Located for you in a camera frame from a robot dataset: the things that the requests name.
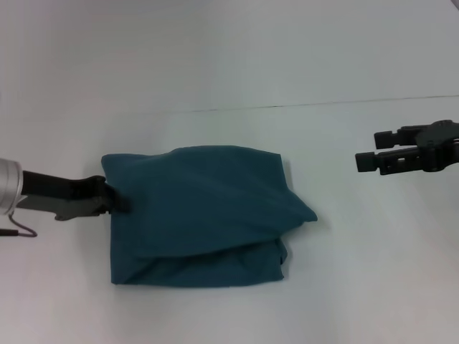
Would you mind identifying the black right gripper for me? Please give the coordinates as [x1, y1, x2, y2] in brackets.
[354, 120, 459, 176]

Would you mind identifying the left arm cable with connector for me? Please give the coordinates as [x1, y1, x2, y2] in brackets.
[0, 214, 39, 239]

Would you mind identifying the teal blue shirt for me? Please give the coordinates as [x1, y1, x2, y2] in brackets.
[100, 144, 319, 290]

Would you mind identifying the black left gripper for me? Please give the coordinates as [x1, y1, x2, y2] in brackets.
[17, 170, 132, 221]

